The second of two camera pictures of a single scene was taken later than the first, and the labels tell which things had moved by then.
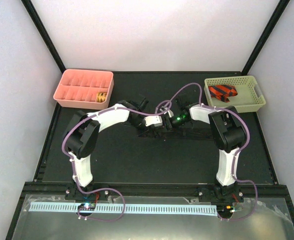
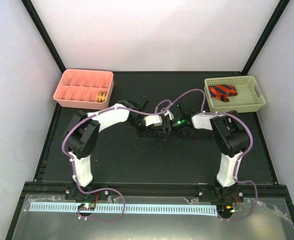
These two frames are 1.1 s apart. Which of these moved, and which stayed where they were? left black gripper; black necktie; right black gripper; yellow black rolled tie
Moved: right black gripper
Stayed: left black gripper; yellow black rolled tie; black necktie
